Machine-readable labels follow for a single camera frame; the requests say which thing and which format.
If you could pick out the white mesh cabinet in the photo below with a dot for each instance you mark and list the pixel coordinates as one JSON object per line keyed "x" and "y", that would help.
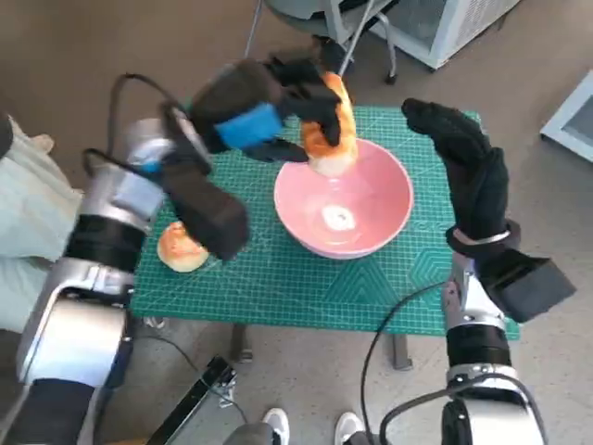
{"x": 445, "y": 28}

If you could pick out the white pole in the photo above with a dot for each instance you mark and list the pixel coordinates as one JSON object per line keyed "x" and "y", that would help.
{"x": 354, "y": 41}

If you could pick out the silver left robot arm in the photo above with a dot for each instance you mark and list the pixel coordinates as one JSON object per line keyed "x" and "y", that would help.
{"x": 111, "y": 194}

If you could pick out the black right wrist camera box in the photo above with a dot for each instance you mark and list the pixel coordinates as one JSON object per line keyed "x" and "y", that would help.
{"x": 533, "y": 283}

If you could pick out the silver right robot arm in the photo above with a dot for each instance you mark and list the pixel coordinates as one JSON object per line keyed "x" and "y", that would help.
{"x": 477, "y": 343}

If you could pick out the pink bowl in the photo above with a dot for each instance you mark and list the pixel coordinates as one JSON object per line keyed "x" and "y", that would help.
{"x": 370, "y": 204}

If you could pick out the bare left hand blue tape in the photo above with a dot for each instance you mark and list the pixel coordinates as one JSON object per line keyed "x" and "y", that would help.
{"x": 241, "y": 102}

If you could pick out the metal table leg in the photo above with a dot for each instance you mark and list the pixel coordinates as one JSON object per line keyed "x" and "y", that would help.
{"x": 402, "y": 352}
{"x": 241, "y": 343}

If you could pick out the round toy bread bun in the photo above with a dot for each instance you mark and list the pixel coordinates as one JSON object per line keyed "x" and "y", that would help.
{"x": 178, "y": 252}

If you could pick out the green cutting mat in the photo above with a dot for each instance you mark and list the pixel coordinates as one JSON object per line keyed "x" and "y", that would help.
{"x": 287, "y": 287}

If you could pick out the white framed box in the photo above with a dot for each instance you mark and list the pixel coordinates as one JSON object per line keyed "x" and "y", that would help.
{"x": 574, "y": 120}

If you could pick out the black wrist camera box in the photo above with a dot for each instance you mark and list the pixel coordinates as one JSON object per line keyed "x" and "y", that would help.
{"x": 208, "y": 208}
{"x": 533, "y": 283}

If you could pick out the black gloved right hand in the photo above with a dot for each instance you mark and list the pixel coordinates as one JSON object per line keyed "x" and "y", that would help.
{"x": 477, "y": 185}

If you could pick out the person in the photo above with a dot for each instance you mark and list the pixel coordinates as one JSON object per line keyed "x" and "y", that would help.
{"x": 28, "y": 185}
{"x": 275, "y": 419}

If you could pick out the black metal bar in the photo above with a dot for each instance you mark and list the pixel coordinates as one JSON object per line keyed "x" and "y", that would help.
{"x": 194, "y": 398}

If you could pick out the long toy bread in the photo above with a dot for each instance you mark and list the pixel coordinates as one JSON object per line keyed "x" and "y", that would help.
{"x": 333, "y": 160}

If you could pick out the grey office chair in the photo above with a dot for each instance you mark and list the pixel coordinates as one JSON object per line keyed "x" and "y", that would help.
{"x": 324, "y": 18}

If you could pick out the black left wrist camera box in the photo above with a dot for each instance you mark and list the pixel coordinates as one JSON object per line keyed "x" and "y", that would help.
{"x": 208, "y": 208}

